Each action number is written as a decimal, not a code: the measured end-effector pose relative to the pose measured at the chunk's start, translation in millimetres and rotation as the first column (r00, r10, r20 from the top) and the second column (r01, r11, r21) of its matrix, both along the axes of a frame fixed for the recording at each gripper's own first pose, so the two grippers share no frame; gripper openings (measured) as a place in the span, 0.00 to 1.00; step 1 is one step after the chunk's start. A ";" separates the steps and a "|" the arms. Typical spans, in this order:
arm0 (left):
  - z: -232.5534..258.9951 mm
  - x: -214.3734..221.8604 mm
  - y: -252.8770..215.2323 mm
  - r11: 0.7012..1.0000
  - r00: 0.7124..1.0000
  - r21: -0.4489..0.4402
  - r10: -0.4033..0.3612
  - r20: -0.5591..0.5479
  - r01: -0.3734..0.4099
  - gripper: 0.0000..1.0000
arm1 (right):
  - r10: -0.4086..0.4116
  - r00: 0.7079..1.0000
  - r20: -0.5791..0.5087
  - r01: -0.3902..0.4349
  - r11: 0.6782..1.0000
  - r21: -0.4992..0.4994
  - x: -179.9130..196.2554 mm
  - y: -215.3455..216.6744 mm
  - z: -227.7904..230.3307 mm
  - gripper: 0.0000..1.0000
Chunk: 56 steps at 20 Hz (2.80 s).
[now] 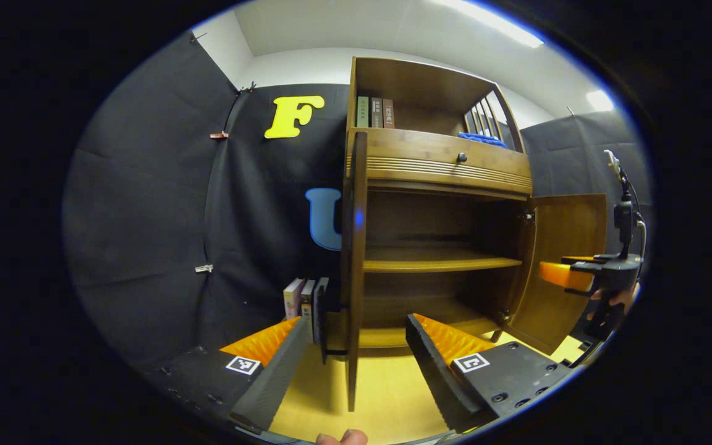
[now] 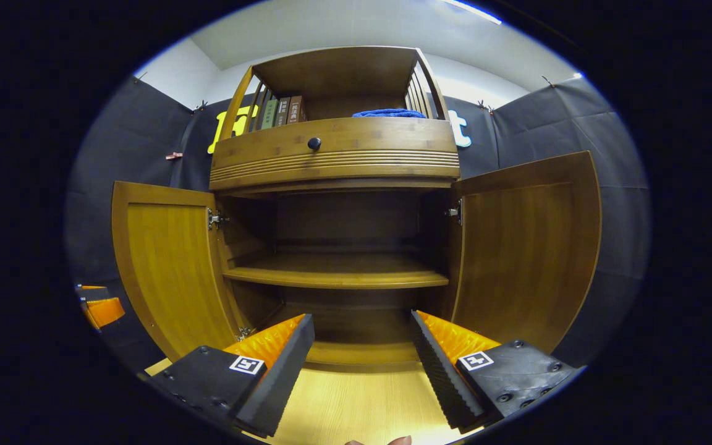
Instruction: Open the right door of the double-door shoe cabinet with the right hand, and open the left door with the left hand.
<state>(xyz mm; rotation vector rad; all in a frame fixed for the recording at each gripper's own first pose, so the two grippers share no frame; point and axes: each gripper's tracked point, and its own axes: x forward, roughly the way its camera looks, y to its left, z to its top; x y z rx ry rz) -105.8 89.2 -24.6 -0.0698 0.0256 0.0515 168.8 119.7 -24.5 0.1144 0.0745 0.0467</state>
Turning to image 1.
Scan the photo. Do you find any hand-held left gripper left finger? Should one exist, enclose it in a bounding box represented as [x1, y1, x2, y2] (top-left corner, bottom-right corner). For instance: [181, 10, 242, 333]
[146, 316, 312, 433]

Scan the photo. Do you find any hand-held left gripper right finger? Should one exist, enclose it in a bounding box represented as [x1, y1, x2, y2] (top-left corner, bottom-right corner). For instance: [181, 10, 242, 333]
[405, 313, 576, 433]

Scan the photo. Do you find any wooden shoe cabinet door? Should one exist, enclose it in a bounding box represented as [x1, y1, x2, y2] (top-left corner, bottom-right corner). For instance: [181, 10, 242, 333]
[313, 131, 369, 412]
[507, 193, 608, 356]

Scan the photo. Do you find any wooden double-door shoe cabinet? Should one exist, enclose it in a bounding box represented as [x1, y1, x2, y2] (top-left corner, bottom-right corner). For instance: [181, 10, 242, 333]
[344, 57, 533, 350]

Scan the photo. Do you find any wooden cabinet shelf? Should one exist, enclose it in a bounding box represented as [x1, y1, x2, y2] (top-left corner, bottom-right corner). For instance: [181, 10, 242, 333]
[363, 247, 523, 274]

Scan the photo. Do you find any white book with yellow label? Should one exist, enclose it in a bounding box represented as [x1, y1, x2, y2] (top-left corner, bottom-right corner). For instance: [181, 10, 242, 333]
[300, 279, 317, 344]

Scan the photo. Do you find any black backdrop cloth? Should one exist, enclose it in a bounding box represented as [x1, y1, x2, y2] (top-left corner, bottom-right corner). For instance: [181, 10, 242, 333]
[62, 31, 354, 371]
[520, 110, 651, 260]

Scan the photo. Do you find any blue cloth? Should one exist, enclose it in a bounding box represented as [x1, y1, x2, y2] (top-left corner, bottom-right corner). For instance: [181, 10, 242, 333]
[458, 132, 509, 149]

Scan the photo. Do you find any small ceiling light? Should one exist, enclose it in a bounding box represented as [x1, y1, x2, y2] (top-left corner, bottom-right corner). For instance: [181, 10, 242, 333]
[586, 90, 615, 112]

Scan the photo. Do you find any wooden drawer with black knob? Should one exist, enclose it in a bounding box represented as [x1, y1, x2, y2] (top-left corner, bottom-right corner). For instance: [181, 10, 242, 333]
[347, 128, 533, 195]

